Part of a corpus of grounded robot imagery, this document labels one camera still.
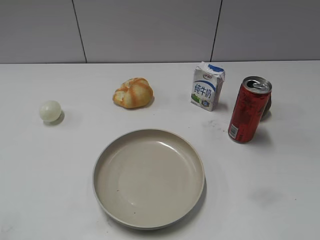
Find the red cola can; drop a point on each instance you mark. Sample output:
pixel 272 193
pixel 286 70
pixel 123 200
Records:
pixel 252 103

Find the beige round plate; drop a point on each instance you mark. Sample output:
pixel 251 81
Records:
pixel 148 179

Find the golden bread roll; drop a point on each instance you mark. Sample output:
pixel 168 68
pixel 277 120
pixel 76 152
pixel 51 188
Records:
pixel 133 93

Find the white blue milk carton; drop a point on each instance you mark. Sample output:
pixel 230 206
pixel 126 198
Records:
pixel 207 85

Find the pale white ball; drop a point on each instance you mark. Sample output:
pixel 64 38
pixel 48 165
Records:
pixel 50 111

